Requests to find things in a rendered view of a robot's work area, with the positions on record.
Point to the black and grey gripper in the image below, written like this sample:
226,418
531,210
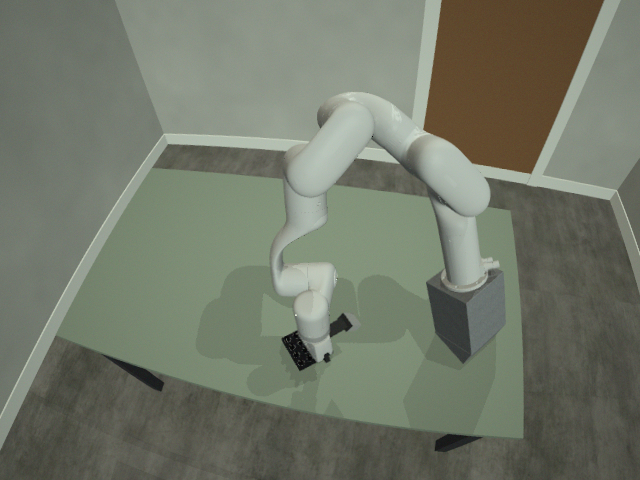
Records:
317,350

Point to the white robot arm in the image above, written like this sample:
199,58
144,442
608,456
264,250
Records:
348,128

